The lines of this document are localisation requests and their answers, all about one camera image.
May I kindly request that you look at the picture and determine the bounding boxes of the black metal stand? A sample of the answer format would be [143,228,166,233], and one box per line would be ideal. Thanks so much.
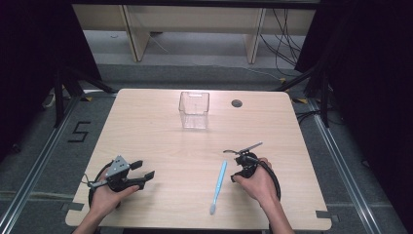
[275,62,333,129]
[53,66,117,129]

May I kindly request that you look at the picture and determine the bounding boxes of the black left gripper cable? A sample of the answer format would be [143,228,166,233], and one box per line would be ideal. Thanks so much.
[88,162,114,209]

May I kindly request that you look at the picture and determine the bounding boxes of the person's right hand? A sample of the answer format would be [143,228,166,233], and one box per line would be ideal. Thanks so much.
[233,158,279,208]

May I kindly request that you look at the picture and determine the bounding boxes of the light blue toothbrush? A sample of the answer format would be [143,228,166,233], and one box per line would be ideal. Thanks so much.
[209,160,228,215]

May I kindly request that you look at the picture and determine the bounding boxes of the bundle of black cables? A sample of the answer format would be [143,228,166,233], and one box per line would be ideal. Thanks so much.
[259,8,307,78]

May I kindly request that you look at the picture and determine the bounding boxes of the black floor cable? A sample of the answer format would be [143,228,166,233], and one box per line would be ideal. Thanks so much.
[295,109,323,125]

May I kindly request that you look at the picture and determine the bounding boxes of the black curtain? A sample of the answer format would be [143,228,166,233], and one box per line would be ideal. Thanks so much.
[294,0,413,225]
[0,0,102,162]

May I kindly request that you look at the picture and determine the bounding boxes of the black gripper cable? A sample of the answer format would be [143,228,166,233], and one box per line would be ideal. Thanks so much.
[256,159,282,201]
[88,162,114,209]

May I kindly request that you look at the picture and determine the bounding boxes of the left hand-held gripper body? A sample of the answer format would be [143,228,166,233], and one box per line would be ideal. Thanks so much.
[87,155,145,193]

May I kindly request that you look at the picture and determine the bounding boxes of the beige wooden shelf unit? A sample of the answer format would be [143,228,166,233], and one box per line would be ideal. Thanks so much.
[71,3,317,64]

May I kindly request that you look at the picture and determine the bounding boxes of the grey tape strip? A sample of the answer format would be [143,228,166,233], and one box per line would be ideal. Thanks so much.
[316,210,340,224]
[60,202,85,213]

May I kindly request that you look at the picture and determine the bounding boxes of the person's left hand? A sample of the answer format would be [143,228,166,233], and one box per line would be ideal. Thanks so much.
[91,170,140,218]

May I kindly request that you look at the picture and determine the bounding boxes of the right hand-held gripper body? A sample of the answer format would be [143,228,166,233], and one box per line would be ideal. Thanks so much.
[235,141,264,178]

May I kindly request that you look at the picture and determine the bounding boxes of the aluminium floor rail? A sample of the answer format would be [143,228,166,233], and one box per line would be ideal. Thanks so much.
[0,96,82,234]
[306,98,384,234]

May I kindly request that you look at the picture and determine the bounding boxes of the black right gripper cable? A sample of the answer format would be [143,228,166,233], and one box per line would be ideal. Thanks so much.
[256,159,282,201]

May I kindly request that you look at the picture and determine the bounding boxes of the thin white floor cable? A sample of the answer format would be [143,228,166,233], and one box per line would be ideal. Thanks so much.
[207,62,282,81]

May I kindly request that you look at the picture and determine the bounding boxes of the clear plastic container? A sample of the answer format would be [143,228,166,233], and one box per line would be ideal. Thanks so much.
[178,91,210,130]

